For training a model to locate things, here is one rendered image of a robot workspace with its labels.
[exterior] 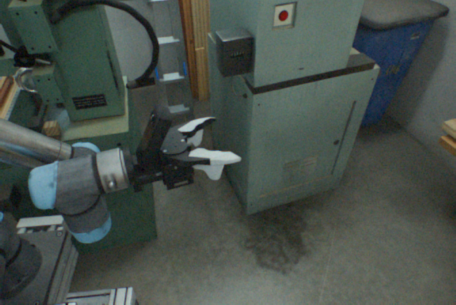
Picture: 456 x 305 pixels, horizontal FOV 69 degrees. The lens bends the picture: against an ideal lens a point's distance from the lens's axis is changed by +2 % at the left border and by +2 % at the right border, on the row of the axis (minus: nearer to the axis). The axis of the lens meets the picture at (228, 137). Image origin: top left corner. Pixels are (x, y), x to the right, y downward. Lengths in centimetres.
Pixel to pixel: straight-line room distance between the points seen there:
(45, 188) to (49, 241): 50
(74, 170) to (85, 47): 76
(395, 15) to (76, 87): 165
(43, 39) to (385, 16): 165
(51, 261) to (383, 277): 155
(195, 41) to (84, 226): 211
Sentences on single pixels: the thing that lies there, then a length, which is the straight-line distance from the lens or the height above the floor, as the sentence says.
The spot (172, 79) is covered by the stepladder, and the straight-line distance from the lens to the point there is 221.
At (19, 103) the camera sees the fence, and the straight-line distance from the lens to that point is 145.
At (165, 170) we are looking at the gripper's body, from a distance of 61.
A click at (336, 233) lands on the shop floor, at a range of 204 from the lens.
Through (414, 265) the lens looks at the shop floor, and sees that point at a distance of 210.
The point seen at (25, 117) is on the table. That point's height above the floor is 88.
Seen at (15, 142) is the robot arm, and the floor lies 125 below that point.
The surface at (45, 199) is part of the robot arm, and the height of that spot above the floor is 122.
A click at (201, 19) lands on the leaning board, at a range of 259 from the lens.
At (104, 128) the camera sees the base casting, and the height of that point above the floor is 80.
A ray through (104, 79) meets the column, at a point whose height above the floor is 98.
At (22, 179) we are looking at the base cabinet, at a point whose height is 63.
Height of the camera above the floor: 166
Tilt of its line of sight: 42 degrees down
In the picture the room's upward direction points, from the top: straight up
